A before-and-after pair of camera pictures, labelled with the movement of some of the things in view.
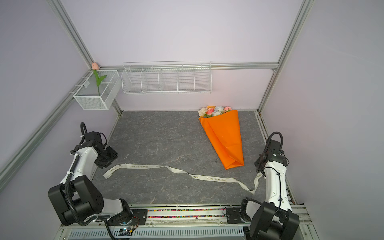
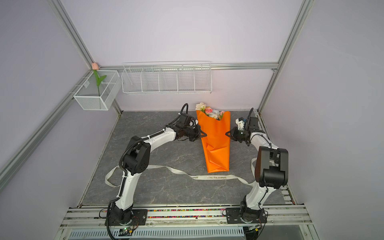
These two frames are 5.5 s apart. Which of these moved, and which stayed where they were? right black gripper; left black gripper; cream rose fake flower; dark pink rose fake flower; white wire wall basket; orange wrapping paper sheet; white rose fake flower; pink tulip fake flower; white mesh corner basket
Moved: dark pink rose fake flower; white rose fake flower; left black gripper; orange wrapping paper sheet; right black gripper; cream rose fake flower
Stayed: white mesh corner basket; white wire wall basket; pink tulip fake flower
